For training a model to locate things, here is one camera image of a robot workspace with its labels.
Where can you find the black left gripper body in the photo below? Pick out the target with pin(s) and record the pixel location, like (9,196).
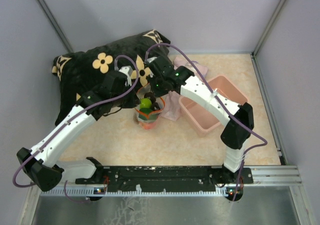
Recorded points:
(127,100)

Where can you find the green apple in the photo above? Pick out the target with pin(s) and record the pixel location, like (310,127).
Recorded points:
(145,103)

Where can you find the pink plastic bin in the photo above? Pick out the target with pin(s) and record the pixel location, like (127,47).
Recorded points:
(205,111)

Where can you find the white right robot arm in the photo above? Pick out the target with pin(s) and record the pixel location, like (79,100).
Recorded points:
(236,118)

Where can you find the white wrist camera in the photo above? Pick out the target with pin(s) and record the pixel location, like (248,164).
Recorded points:
(127,70)
(151,59)

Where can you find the dark green avocado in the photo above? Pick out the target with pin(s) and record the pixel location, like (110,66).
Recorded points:
(144,113)

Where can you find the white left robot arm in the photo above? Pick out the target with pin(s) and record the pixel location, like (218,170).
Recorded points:
(41,162)

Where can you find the black flower-pattern pillow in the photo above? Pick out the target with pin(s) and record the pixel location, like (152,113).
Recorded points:
(81,71)

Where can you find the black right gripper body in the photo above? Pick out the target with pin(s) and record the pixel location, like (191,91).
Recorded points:
(156,87)

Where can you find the dark brown fruit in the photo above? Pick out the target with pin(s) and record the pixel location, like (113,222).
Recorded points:
(154,106)

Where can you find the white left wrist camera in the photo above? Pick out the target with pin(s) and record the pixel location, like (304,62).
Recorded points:
(127,70)

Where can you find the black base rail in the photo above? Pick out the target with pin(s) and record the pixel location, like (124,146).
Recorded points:
(161,178)

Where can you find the clear zip bag orange zipper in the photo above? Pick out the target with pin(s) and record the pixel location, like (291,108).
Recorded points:
(154,116)

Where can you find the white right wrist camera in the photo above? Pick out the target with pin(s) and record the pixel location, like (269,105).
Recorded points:
(151,59)

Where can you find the aluminium frame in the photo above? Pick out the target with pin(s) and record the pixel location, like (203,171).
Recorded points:
(274,176)

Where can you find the pink cloth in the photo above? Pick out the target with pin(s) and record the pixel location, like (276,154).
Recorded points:
(172,109)

